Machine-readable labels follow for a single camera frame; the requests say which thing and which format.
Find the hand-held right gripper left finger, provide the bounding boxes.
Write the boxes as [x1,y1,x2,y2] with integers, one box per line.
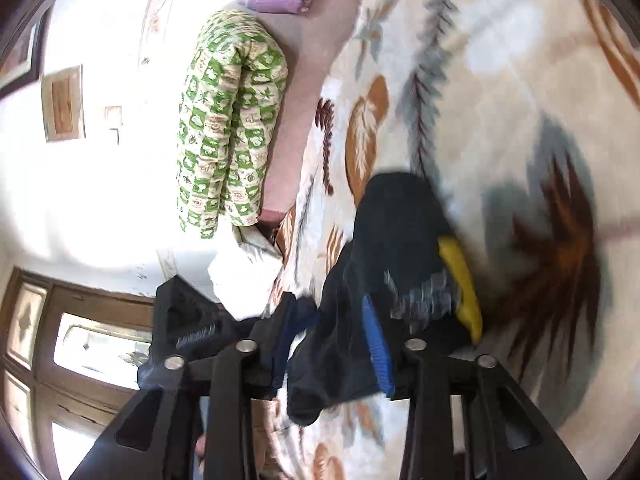
[70,292,306,480]

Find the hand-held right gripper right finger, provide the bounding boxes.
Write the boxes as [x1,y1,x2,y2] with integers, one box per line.
[361,294,588,480]

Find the black pants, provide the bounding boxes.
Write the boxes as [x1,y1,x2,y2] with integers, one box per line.
[287,172,483,426]

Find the white floral pillow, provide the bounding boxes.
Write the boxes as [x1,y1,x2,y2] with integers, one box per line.
[207,225,286,321]

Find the wooden glass door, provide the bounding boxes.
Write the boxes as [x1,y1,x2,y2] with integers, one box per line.
[0,267,201,480]

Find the green checked quilt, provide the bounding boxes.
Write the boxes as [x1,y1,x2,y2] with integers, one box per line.
[176,8,290,240]

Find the pink bed sheet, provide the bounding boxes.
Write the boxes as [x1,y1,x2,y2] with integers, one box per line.
[260,0,373,226]

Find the leaf print blanket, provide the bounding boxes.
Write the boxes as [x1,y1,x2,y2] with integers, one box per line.
[255,0,640,480]

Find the small wall switch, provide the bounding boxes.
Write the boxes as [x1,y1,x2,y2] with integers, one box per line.
[103,105,123,145]

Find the wooden wall frame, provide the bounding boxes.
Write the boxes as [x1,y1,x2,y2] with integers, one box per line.
[40,65,86,143]

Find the dark picture frame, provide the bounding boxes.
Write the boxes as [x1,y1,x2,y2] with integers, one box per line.
[0,10,51,101]

